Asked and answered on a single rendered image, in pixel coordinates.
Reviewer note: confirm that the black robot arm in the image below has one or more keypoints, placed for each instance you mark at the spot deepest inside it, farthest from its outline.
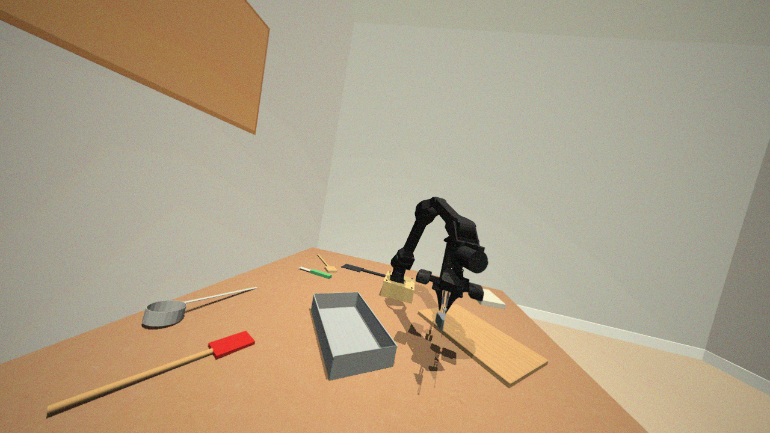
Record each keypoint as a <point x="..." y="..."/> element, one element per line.
<point x="462" y="245"/>

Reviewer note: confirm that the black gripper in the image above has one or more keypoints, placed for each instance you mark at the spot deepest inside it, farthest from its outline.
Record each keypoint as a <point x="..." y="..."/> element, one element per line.
<point x="475" y="291"/>

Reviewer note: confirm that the red spatula with wooden handle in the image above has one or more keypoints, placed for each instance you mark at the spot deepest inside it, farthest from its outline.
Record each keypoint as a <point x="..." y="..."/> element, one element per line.
<point x="218" y="348"/>

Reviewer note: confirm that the grey scoop with thin handle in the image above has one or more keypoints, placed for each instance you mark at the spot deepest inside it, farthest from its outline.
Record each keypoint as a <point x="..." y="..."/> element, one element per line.
<point x="169" y="312"/>

